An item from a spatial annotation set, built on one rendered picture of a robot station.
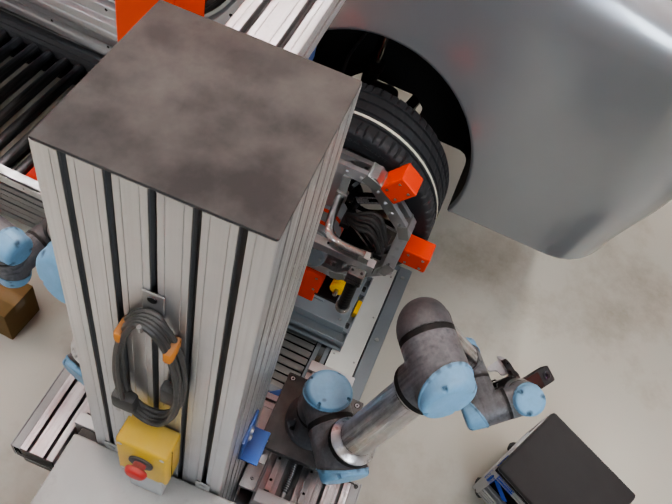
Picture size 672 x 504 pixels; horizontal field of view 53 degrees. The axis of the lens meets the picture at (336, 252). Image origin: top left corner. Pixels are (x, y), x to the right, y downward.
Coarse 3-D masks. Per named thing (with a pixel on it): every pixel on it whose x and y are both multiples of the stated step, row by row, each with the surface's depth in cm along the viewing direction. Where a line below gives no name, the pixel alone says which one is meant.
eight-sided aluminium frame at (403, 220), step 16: (352, 160) 196; (368, 160) 196; (352, 176) 195; (368, 176) 192; (384, 176) 195; (384, 208) 200; (400, 208) 203; (400, 224) 203; (400, 240) 208; (384, 256) 224; (336, 272) 232; (384, 272) 221
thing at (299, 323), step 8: (368, 280) 291; (368, 288) 286; (360, 296) 285; (360, 304) 279; (296, 312) 275; (352, 312) 280; (296, 320) 270; (304, 320) 273; (312, 320) 274; (352, 320) 278; (296, 328) 273; (304, 328) 271; (312, 328) 269; (320, 328) 273; (328, 328) 273; (344, 328) 272; (312, 336) 273; (320, 336) 271; (328, 336) 269; (336, 336) 272; (344, 336) 273; (328, 344) 273; (336, 344) 271
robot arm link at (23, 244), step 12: (0, 216) 145; (0, 228) 142; (12, 228) 144; (0, 240) 141; (12, 240) 142; (24, 240) 143; (0, 252) 141; (12, 252) 142; (24, 252) 145; (0, 264) 147; (12, 264) 144
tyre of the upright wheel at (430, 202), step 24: (360, 96) 202; (384, 96) 204; (360, 120) 197; (384, 120) 199; (408, 120) 204; (360, 144) 196; (384, 144) 194; (432, 144) 208; (432, 168) 206; (432, 192) 207; (432, 216) 210
